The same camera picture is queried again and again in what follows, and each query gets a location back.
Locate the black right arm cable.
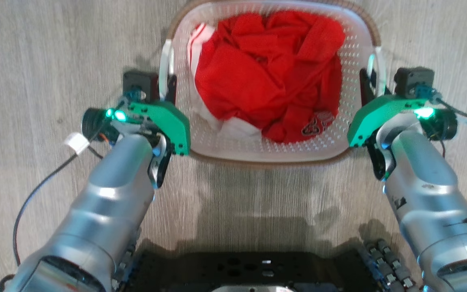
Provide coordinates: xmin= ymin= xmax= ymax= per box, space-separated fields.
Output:
xmin=430 ymin=92 xmax=467 ymax=130

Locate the white perforated plastic laundry basket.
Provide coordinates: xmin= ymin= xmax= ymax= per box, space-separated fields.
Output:
xmin=159 ymin=0 xmax=387 ymax=165

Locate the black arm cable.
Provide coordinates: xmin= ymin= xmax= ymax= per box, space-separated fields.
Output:
xmin=0 ymin=132 xmax=108 ymax=292
xmin=430 ymin=92 xmax=467 ymax=130

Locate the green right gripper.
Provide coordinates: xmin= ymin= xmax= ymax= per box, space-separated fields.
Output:
xmin=347 ymin=67 xmax=437 ymax=148

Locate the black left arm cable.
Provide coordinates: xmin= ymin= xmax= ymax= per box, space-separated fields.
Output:
xmin=0 ymin=132 xmax=108 ymax=292

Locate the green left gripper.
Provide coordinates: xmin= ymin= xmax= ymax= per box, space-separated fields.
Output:
xmin=105 ymin=75 xmax=191 ymax=156

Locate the white garment with red stripes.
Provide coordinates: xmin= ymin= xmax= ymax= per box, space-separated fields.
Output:
xmin=187 ymin=23 xmax=263 ymax=138

